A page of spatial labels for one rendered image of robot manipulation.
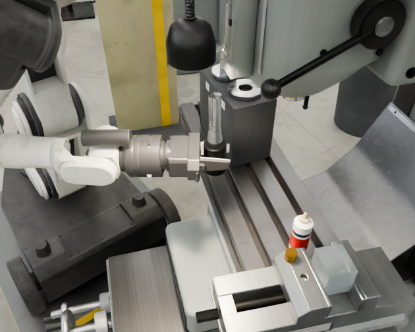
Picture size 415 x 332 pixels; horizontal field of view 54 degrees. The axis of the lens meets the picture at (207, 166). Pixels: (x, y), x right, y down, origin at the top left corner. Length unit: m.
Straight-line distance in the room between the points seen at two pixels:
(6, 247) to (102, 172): 1.01
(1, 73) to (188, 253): 0.59
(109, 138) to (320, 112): 2.46
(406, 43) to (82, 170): 0.60
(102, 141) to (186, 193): 1.59
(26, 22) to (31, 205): 1.04
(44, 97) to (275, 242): 0.71
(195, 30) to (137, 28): 1.93
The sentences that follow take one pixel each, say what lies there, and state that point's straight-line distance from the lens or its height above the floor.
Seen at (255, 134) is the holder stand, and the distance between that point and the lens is 1.07.
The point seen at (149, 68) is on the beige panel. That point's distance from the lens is 2.62.
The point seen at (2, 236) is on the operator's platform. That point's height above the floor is 0.40.
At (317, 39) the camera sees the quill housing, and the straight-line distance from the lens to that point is 0.63.
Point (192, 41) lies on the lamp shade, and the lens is 0.58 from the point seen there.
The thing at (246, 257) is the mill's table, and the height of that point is 0.95.
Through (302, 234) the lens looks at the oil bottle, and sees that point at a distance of 0.88.
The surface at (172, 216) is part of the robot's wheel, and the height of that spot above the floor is 0.56.
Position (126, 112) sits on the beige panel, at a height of 0.18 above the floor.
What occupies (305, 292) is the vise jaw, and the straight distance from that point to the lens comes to 0.74.
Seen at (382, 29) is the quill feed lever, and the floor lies 1.45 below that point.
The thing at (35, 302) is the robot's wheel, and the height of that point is 0.53.
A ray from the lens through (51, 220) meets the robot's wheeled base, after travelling 1.58.
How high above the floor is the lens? 1.68
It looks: 41 degrees down
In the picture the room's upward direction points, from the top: straight up
